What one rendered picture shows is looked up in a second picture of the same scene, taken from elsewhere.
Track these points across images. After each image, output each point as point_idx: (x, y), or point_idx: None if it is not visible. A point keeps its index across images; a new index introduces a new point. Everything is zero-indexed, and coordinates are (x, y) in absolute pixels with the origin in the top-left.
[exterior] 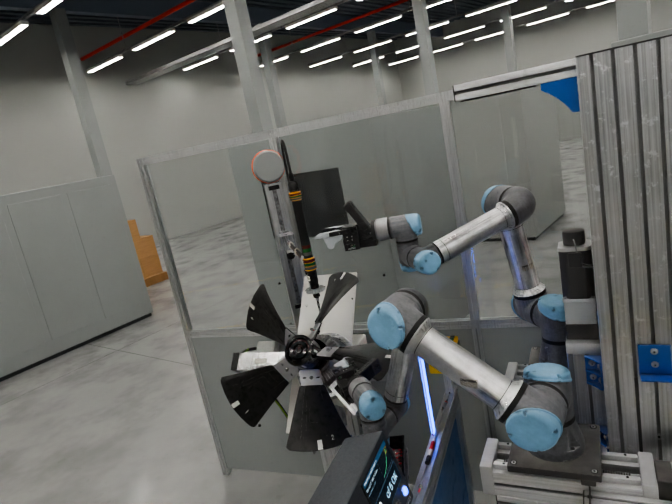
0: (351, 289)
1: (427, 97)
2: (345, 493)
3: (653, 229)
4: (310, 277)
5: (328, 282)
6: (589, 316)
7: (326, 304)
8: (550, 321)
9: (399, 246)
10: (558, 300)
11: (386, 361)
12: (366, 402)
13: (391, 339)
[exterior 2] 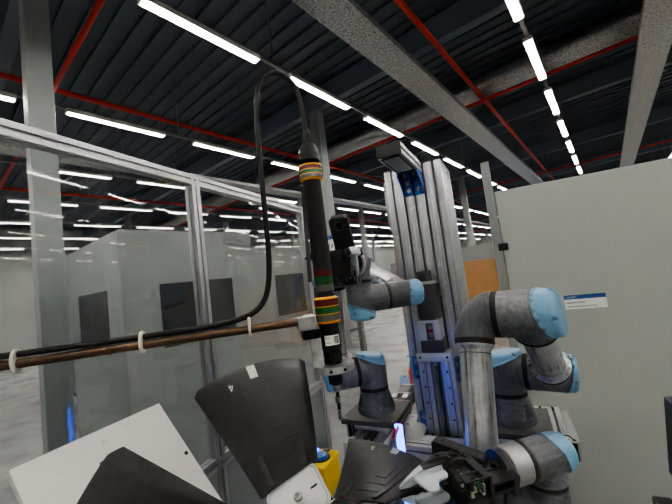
0: (172, 437)
1: (181, 173)
2: None
3: (460, 263)
4: (339, 335)
5: (203, 406)
6: (443, 330)
7: (278, 428)
8: (382, 367)
9: (367, 285)
10: (370, 352)
11: (405, 455)
12: (568, 440)
13: (565, 320)
